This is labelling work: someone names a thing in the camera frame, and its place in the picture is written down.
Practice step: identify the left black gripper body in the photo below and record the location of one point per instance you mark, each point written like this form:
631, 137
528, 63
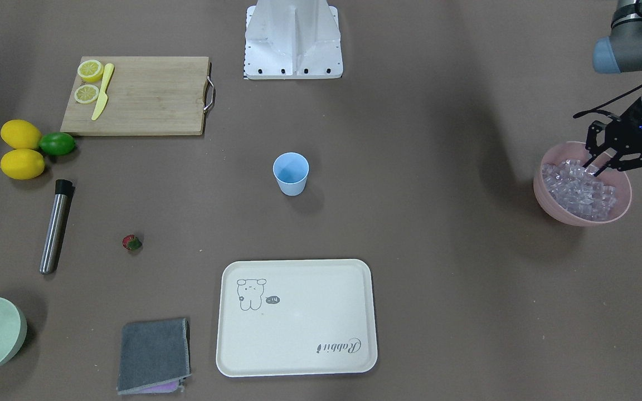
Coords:
635, 122

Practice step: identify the steel muddler black tip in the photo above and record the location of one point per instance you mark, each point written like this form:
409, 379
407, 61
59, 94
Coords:
64, 189

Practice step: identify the pink bowl of ice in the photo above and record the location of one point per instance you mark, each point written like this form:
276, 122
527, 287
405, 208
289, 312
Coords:
572, 195

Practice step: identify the lemon half slice upper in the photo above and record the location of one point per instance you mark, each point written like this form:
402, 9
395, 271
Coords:
91, 71

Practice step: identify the lemon half slice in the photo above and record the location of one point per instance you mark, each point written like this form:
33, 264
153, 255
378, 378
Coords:
91, 71
86, 94

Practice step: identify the yellow lemon near lime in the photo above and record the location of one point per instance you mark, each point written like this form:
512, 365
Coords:
19, 134

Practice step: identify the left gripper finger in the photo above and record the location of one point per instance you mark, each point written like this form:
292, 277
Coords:
597, 159
613, 163

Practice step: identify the cream rabbit tray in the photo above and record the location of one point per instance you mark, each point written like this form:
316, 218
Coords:
312, 317

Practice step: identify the wooden cutting board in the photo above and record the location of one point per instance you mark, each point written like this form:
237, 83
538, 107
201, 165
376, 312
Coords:
148, 95

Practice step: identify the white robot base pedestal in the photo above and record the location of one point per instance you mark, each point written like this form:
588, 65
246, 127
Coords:
292, 40

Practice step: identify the red strawberry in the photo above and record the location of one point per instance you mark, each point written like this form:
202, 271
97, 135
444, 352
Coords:
131, 242

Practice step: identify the yellow lemon outer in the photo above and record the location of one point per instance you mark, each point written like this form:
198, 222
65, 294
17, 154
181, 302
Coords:
22, 164

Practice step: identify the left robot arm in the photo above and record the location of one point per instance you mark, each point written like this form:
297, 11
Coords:
619, 52

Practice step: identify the lemon half slice lower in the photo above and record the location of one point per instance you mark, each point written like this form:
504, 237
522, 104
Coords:
86, 94

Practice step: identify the grey folded cloth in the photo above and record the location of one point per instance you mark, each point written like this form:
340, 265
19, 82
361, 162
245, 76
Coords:
154, 357

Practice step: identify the green lime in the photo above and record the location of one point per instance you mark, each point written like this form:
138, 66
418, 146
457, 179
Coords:
57, 144

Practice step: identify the yellow plastic knife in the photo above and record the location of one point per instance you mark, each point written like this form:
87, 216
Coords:
103, 98

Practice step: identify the light blue plastic cup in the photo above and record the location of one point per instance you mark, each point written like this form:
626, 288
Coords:
291, 172

